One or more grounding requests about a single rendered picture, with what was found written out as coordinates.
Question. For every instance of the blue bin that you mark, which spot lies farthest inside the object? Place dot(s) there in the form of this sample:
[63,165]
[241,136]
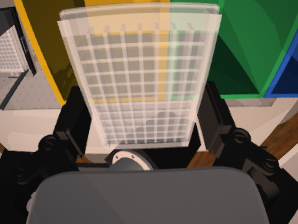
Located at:
[287,84]

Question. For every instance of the yellow bin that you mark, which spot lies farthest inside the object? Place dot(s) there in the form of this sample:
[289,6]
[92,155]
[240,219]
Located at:
[39,18]

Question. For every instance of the green bin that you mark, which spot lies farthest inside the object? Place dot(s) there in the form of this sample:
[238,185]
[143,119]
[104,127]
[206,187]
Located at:
[253,38]

